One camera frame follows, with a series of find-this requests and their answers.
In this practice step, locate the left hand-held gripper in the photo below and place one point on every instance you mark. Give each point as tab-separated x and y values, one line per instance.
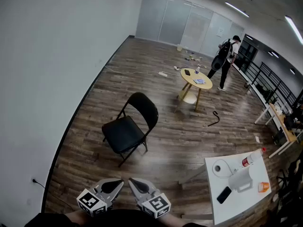
91	202

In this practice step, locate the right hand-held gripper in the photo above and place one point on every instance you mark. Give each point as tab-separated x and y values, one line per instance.
156	204

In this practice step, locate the black folding chair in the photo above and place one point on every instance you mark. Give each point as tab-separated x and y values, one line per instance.
123	133

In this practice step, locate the person's left forearm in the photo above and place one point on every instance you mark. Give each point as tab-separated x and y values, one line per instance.
80	220

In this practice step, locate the black office chair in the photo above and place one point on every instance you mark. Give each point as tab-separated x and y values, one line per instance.
292	174

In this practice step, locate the person's black clothing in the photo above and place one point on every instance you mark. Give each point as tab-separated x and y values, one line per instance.
130	219

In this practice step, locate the black smartphone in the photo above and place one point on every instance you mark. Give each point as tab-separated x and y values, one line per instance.
187	72
224	195

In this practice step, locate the white cylindrical appliance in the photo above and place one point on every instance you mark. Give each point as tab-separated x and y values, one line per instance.
239	180

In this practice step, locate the black bent bar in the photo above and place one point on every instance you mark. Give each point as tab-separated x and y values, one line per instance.
218	119

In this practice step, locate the white rectangular table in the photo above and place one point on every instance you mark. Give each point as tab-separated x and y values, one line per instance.
248	202

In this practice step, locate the red label plastic bottle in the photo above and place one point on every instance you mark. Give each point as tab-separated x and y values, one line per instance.
253	156

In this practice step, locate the blue printed packet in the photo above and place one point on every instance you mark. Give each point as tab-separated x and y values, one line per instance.
198	81

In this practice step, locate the round yellow side table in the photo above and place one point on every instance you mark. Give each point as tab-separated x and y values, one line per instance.
206	85

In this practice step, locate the small orange box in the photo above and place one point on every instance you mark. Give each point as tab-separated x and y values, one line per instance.
264	187

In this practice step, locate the white paper scrap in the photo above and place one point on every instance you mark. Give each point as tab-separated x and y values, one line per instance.
257	139

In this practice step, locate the clear water bottle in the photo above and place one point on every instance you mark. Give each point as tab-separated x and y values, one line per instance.
197	70

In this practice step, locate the scattered small floor items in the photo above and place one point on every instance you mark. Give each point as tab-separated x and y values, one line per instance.
193	57

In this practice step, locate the yellow waste bin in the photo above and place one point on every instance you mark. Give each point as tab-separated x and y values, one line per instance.
180	48

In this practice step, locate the wooden desk with white legs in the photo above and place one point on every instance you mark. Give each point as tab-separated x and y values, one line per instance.
287	133

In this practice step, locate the black metal railing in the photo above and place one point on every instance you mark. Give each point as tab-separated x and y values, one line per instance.
272	79

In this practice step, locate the black framed glass door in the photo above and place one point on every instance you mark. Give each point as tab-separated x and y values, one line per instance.
247	53

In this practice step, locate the ceiling light strip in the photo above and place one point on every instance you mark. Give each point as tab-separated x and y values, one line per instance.
294	28
236	9

